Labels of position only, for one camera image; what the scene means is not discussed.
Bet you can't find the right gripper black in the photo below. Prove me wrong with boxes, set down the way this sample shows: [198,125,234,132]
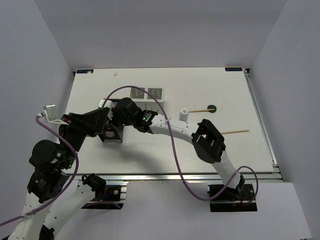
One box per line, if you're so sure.
[106,107,135,133]

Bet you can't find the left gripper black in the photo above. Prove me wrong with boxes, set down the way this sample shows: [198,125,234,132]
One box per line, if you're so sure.
[61,105,111,167]

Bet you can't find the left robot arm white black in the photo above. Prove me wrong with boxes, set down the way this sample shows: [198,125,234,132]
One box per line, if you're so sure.
[1,105,112,240]

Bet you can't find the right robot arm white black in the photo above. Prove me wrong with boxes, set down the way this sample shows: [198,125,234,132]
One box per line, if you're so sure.
[100,97,245,201]

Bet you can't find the gold makeup pencil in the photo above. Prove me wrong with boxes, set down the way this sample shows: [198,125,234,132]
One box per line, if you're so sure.
[188,108,216,113]
[221,129,250,135]

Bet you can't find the black mesh organizer box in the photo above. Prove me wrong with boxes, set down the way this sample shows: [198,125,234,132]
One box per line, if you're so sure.
[98,98,124,143]

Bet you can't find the white slotted organizer box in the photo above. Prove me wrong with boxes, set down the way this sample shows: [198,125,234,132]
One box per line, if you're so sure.
[130,87,165,114]

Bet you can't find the blue label sticker left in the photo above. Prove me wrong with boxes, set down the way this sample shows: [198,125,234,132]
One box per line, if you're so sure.
[76,69,94,74]

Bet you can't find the blue label sticker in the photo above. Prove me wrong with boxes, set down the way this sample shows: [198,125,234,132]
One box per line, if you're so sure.
[224,67,243,72]
[76,69,94,74]

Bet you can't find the white spray bottle teal base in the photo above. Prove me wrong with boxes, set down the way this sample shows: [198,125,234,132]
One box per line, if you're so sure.
[178,108,189,122]

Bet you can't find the blue label sticker right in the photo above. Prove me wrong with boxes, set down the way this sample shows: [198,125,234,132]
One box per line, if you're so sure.
[224,67,243,72]

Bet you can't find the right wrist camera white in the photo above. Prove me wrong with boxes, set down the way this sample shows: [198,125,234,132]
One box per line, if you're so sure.
[98,99,114,109]

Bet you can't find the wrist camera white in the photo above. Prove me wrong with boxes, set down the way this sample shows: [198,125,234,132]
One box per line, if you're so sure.
[43,104,64,125]
[98,99,114,109]

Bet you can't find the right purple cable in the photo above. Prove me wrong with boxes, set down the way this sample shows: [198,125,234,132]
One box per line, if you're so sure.
[102,85,258,205]

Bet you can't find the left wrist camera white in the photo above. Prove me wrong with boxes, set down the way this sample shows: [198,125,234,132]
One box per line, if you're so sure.
[43,104,64,125]

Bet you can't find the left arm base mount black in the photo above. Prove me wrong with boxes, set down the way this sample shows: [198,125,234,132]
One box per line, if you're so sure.
[82,181,128,210]

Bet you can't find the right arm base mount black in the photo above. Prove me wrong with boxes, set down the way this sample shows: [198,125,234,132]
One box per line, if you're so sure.
[209,184,258,213]

